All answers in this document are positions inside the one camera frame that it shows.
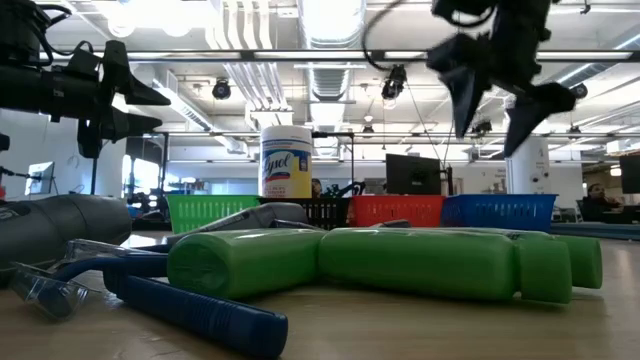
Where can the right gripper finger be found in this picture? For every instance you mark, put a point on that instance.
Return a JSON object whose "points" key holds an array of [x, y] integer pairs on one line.
{"points": [[467, 70], [540, 102]]}

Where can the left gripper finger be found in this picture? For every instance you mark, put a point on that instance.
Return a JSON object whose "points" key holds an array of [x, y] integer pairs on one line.
{"points": [[120, 75], [125, 125]]}

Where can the green travel bottle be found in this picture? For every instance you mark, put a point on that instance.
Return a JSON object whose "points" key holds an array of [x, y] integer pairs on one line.
{"points": [[425, 262], [240, 262], [585, 260]]}

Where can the blue razor with clear cap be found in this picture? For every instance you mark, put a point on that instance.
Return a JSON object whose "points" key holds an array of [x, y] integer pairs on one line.
{"points": [[45, 295]]}

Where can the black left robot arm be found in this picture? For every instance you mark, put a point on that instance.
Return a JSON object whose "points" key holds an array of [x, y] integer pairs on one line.
{"points": [[25, 90]]}

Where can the white pillar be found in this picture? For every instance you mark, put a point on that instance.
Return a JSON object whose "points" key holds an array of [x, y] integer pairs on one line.
{"points": [[527, 170]]}

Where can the black ceiling spotlight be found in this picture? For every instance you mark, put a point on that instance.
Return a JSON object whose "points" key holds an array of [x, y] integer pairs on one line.
{"points": [[394, 82], [221, 89]]}

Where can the white-backed monitor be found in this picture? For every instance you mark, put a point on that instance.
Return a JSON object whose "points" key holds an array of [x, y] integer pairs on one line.
{"points": [[41, 177]]}

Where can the person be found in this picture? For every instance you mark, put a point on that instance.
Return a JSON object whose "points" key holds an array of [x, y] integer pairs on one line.
{"points": [[316, 188], [597, 200]]}

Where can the black computer monitor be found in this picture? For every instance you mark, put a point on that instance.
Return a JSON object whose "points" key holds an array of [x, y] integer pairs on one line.
{"points": [[631, 175], [412, 175]]}

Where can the blue plastic basket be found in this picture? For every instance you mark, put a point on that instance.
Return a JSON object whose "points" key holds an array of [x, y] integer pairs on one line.
{"points": [[500, 212]]}

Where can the green plastic basket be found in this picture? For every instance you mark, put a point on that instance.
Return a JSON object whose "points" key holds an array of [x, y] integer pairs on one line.
{"points": [[205, 212]]}

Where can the red plastic basket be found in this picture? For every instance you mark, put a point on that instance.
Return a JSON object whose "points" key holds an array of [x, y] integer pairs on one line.
{"points": [[395, 210]]}

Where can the Lysol wipes canister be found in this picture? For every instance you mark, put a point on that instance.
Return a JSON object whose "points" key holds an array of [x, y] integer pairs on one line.
{"points": [[285, 165]]}

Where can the black plastic basket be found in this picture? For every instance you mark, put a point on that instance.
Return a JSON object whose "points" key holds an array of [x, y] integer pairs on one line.
{"points": [[330, 212]]}

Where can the black overhead frame bar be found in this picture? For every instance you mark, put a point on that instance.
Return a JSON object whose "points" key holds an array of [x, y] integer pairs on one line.
{"points": [[300, 55]]}

